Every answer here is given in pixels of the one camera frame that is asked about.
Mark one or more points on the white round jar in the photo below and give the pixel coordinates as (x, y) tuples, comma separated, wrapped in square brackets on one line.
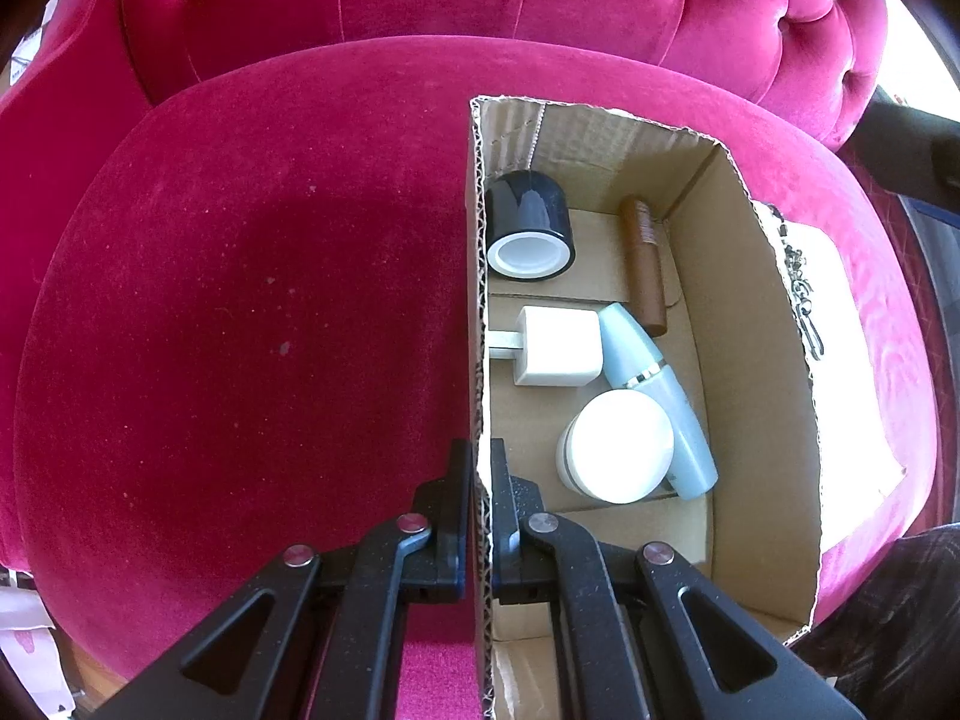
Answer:
[(619, 450)]

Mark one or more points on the light blue bottle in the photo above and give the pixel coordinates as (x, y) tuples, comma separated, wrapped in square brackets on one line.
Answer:
[(660, 397)]

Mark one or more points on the black round jar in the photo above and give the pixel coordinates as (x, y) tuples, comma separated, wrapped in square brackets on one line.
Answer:
[(529, 210)]

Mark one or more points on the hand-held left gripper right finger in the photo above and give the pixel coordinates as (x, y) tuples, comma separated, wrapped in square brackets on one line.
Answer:
[(501, 521)]

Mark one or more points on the dark patterned clothing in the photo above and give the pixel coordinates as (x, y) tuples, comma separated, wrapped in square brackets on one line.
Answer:
[(892, 615)]

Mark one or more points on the pink velvet sofa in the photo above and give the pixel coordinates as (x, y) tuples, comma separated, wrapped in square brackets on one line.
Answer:
[(240, 300)]

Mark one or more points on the white square bottle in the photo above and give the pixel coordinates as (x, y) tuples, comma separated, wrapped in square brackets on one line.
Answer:
[(559, 349)]

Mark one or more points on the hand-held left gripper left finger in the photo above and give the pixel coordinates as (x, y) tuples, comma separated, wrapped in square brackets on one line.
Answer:
[(454, 517)]

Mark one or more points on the white paper bag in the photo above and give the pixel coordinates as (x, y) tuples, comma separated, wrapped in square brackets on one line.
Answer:
[(26, 645)]

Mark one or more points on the brown cosmetic tube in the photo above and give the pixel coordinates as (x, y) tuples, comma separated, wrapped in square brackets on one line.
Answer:
[(645, 270)]

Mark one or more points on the white paper sheet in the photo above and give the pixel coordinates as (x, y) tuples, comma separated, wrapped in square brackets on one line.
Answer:
[(855, 405)]

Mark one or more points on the cardboard box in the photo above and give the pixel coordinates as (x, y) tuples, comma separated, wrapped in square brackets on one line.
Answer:
[(757, 360)]

